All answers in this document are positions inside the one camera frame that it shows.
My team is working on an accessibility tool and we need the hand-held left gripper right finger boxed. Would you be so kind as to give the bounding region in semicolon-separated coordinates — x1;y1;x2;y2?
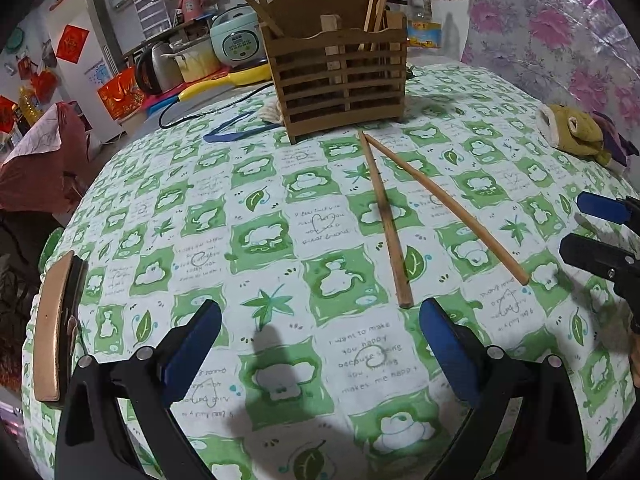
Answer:
419;298;588;480

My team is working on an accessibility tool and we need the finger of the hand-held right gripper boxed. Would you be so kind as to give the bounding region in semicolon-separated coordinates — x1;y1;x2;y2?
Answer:
576;191;640;231
559;234;640;288

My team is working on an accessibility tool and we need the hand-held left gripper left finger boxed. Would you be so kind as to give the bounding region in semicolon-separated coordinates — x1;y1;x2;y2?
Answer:
54;299;223;480

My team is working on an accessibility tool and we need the slatted wooden chopstick holder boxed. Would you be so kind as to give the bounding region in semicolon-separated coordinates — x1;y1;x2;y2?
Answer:
260;0;408;145

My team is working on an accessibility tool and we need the purple cloth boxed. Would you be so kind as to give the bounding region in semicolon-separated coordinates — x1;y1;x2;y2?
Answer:
592;111;640;169

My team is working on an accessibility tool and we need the olive plush toy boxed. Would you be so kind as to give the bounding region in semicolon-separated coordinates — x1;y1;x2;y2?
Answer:
537;103;609;162

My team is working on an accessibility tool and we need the green patterned tablecloth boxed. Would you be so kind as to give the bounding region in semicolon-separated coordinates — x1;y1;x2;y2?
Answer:
20;57;640;480

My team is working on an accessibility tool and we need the brown wooden chair back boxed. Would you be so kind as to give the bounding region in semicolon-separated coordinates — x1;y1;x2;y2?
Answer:
32;250;89;404

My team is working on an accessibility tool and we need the pink floral cloth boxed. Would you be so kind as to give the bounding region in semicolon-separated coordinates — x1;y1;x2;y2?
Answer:
460;0;640;161

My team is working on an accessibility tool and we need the blue plastic strip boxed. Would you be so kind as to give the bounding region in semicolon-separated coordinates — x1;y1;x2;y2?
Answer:
203;111;273;144

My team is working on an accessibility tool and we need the white cover with gold fringe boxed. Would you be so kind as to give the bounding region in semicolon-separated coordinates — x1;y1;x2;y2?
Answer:
431;0;474;64

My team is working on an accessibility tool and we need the maroon cloth pile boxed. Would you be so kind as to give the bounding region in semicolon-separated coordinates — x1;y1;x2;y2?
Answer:
0;101;95;213

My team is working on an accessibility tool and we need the white tissue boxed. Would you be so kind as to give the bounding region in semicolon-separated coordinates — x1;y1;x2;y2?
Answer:
262;99;287;125

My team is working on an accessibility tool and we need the clear plastic oil bottle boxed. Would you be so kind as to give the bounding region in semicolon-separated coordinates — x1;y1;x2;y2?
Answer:
406;0;444;51

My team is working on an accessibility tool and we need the red gift bag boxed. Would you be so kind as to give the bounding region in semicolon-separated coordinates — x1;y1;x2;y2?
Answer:
96;66;147;122

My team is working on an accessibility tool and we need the yellow pan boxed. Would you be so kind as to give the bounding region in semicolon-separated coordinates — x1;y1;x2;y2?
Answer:
179;64;275;104

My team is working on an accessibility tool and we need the black and silver kettle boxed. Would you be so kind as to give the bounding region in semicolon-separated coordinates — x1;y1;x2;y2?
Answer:
134;41;184;97

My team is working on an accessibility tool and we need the white refrigerator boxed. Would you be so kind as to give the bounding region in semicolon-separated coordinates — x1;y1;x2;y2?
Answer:
46;0;128;147

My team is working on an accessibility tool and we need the steel pot with lid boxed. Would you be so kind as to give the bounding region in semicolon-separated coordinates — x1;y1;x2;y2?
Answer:
171;37;222;84

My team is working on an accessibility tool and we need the yellow cooking oil bottle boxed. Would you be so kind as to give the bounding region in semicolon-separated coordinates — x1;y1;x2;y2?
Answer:
19;86;45;127

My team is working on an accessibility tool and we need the pale green rice cooker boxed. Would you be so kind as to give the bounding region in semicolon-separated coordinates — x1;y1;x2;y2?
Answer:
209;3;272;69

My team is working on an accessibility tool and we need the red square fridge sticker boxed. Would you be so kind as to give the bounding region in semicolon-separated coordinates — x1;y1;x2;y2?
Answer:
54;24;91;64

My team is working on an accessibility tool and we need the plastic drawer tower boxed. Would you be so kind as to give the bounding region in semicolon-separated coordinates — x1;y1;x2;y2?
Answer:
129;0;169;40

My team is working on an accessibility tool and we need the pink thermos jug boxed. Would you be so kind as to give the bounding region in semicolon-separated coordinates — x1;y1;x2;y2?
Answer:
179;0;207;22

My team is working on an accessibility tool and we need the black power cable with plug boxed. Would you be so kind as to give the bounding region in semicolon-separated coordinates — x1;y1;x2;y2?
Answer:
158;81;275;129

